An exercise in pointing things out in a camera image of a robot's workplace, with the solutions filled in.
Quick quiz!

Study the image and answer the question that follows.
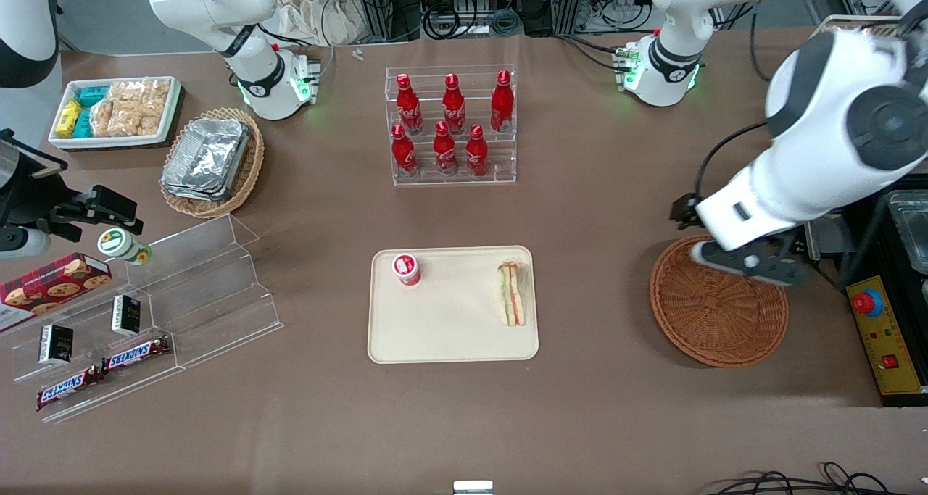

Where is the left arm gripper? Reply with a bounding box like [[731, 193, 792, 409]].
[[671, 169, 811, 287]]

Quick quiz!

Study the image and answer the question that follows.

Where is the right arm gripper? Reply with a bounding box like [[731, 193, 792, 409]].
[[0, 129, 144, 236]]

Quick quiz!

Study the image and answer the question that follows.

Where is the plastic-wrapped triangle sandwich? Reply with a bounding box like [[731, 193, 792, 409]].
[[496, 260, 527, 328]]

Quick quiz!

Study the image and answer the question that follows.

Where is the white rectangular snack tray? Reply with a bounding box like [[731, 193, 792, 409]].
[[48, 75, 183, 150]]

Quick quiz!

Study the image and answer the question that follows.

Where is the round brown wicker basket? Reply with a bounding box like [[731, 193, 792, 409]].
[[649, 235, 790, 369]]

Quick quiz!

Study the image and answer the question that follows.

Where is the oval light wicker basket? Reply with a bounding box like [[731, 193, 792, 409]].
[[159, 107, 265, 220]]

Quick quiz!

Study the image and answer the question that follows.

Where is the aluminium foil tray stack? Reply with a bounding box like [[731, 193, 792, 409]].
[[161, 117, 252, 203]]

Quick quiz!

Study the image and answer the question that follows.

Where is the beige plastic serving tray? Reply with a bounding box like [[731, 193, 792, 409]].
[[367, 245, 540, 365]]

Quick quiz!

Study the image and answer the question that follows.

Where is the green-lidded white cup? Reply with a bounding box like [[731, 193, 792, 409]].
[[97, 228, 153, 267]]

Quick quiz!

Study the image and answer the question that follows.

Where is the black box appliance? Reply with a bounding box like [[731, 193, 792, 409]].
[[803, 218, 849, 262]]

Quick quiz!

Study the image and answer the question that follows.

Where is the red tartan cookie box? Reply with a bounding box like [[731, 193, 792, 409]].
[[0, 252, 113, 334]]

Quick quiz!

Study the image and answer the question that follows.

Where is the rice cracker clear pack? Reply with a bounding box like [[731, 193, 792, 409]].
[[91, 100, 118, 138], [109, 80, 146, 137], [141, 79, 172, 136]]

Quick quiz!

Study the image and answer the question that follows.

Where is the yellow snack pack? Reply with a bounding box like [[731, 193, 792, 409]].
[[56, 99, 84, 138]]

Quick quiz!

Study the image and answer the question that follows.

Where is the small black box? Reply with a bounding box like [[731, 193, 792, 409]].
[[111, 295, 141, 337], [38, 324, 74, 367]]

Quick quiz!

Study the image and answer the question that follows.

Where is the Snickers chocolate bar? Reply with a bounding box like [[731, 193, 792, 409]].
[[101, 336, 172, 375], [36, 365, 102, 412]]

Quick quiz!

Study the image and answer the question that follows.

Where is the clear acrylic stepped shelf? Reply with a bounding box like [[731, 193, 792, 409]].
[[11, 213, 285, 425]]

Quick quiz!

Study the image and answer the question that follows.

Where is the black yellow control box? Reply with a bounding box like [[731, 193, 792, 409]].
[[846, 274, 928, 409]]

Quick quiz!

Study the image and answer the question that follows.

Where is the clear plastic container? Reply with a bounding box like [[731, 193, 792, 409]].
[[886, 191, 928, 273]]

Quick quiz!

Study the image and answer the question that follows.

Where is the clear acrylic bottle rack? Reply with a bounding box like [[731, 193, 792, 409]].
[[384, 65, 518, 187]]

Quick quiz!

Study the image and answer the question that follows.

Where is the beige cloth bag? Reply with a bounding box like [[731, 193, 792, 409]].
[[272, 0, 370, 46]]

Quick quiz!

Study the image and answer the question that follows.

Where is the red cola bottle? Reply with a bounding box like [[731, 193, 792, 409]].
[[465, 123, 490, 178], [442, 73, 467, 135], [396, 73, 424, 135], [391, 123, 419, 177], [433, 120, 459, 176], [490, 70, 515, 133]]

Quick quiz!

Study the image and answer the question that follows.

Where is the red-lidded white cup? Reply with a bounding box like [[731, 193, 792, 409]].
[[392, 253, 423, 287]]

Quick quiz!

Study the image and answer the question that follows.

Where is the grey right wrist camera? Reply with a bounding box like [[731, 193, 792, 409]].
[[0, 227, 51, 258]]

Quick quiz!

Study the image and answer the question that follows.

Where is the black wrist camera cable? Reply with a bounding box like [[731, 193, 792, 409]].
[[696, 120, 771, 200]]

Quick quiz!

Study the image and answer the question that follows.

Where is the black cable bundle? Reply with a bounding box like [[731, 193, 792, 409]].
[[707, 462, 928, 495]]

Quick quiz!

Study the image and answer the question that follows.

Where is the white wire rack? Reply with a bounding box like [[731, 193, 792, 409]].
[[818, 14, 907, 43]]

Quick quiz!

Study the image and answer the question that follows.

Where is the black arm base cable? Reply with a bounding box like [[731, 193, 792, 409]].
[[555, 35, 631, 72]]

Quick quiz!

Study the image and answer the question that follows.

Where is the aluminium frame equipment rack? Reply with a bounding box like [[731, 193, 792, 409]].
[[352, 0, 653, 39]]

